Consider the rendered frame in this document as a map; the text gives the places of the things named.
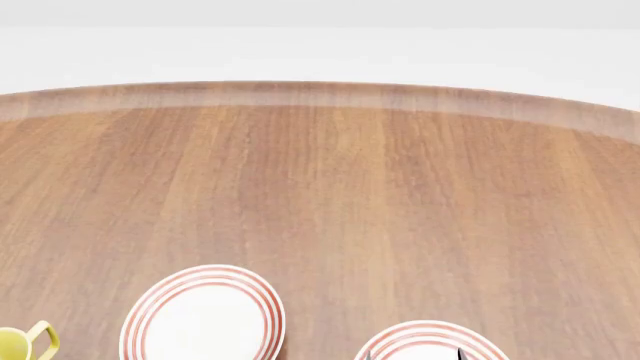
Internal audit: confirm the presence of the white plate with red rings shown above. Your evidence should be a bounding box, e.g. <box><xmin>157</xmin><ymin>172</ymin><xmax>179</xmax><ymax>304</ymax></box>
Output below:
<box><xmin>118</xmin><ymin>264</ymin><xmax>287</xmax><ymax>360</ymax></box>
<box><xmin>352</xmin><ymin>319</ymin><xmax>512</xmax><ymax>360</ymax></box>

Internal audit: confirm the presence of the yellow mug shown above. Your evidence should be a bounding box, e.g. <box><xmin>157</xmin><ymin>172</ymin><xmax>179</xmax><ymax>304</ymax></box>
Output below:
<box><xmin>0</xmin><ymin>320</ymin><xmax>61</xmax><ymax>360</ymax></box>

